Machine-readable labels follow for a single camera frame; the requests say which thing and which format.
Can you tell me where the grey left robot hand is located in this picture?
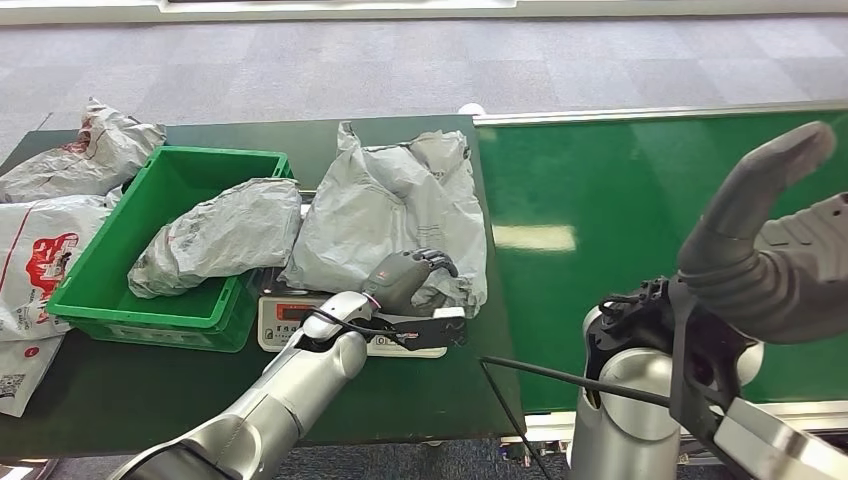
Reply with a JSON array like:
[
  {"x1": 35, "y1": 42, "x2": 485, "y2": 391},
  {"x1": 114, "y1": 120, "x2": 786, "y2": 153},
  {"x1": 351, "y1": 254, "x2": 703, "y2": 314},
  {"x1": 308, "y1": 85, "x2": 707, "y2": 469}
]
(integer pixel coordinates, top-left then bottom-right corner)
[{"x1": 360, "y1": 248, "x2": 460, "y2": 317}]

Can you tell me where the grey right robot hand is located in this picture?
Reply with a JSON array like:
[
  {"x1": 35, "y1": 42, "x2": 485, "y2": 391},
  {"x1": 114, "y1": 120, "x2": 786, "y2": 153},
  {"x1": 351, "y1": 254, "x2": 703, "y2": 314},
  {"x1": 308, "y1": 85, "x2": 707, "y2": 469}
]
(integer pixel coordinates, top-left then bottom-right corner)
[{"x1": 676, "y1": 121, "x2": 848, "y2": 346}]

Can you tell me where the large grey mailer package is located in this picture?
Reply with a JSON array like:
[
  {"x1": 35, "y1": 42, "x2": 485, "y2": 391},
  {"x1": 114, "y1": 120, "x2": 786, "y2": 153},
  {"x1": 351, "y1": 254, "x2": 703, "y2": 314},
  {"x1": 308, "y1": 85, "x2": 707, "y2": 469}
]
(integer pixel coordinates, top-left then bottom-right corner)
[{"x1": 278, "y1": 121, "x2": 490, "y2": 319}]

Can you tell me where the small grey mailer package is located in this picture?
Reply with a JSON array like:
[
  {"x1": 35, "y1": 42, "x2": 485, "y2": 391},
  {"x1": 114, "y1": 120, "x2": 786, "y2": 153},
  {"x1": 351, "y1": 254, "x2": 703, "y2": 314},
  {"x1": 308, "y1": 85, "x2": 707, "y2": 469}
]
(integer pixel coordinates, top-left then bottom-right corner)
[{"x1": 127, "y1": 177, "x2": 304, "y2": 299}]

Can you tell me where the green conveyor belt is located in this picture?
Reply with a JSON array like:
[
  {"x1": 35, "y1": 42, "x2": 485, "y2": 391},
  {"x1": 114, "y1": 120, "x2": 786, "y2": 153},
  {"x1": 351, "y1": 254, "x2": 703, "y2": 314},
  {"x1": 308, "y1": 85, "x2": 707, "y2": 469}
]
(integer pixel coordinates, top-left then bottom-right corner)
[{"x1": 475, "y1": 109, "x2": 848, "y2": 415}]

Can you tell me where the white weighing scale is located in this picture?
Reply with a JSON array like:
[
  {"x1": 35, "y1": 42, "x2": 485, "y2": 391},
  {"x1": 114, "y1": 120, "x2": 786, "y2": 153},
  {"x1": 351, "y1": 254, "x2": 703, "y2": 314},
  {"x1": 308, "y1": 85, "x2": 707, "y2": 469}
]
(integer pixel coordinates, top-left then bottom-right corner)
[{"x1": 256, "y1": 264, "x2": 449, "y2": 360}]

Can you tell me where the dark green table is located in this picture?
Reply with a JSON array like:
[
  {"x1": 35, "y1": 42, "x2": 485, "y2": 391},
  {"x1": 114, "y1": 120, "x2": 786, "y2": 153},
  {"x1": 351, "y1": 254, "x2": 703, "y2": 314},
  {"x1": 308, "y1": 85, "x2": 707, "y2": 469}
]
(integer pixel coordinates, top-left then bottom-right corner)
[{"x1": 0, "y1": 115, "x2": 528, "y2": 460}]

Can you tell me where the green plastic crate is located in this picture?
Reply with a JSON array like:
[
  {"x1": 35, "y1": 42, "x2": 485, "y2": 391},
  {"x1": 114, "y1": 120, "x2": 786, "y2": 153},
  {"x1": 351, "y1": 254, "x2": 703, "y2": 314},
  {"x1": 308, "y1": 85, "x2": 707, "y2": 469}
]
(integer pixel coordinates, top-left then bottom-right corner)
[{"x1": 46, "y1": 145, "x2": 296, "y2": 354}]

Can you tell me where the grey mailer with red print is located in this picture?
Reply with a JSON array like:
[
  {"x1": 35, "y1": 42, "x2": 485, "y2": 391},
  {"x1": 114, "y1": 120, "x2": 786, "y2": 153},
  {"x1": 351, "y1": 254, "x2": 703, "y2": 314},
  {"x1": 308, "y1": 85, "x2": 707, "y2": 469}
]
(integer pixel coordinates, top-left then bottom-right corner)
[{"x1": 0, "y1": 97, "x2": 167, "y2": 205}]

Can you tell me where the white mailer with red print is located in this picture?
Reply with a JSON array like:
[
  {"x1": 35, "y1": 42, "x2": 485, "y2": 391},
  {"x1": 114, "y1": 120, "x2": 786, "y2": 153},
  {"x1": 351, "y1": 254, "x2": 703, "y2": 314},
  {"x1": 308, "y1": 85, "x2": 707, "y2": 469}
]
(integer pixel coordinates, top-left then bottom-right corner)
[{"x1": 0, "y1": 188, "x2": 122, "y2": 343}]

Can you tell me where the white mailer with QR code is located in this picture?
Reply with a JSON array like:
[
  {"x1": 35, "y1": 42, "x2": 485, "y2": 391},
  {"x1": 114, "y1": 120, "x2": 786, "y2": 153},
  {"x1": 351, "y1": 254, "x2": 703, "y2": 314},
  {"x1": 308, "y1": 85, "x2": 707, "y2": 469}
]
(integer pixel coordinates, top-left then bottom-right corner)
[{"x1": 0, "y1": 334, "x2": 66, "y2": 419}]

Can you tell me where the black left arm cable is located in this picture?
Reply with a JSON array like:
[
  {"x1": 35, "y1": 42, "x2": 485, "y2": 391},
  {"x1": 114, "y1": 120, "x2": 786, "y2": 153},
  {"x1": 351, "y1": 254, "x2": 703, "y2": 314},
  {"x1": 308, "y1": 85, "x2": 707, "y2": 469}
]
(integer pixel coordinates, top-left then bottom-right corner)
[{"x1": 305, "y1": 306, "x2": 415, "y2": 347}]

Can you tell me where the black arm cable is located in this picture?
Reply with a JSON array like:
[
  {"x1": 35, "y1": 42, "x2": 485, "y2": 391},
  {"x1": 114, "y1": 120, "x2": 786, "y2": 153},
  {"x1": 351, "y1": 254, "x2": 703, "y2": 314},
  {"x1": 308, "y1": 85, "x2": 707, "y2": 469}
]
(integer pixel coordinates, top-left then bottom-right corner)
[
  {"x1": 305, "y1": 306, "x2": 415, "y2": 347},
  {"x1": 479, "y1": 356, "x2": 672, "y2": 480}
]

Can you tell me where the black right wrist bracket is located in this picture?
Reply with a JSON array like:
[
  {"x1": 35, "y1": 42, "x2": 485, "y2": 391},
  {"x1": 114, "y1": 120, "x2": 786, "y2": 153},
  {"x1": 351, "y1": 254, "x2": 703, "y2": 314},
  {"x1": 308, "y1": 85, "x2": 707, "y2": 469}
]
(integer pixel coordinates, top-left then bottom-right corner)
[{"x1": 667, "y1": 276, "x2": 757, "y2": 480}]

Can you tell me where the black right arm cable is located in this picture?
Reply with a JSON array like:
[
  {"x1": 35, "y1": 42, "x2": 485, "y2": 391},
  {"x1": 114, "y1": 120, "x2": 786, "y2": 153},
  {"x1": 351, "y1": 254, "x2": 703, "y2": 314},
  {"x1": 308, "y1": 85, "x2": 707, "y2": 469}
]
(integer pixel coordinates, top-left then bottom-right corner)
[{"x1": 479, "y1": 356, "x2": 672, "y2": 480}]

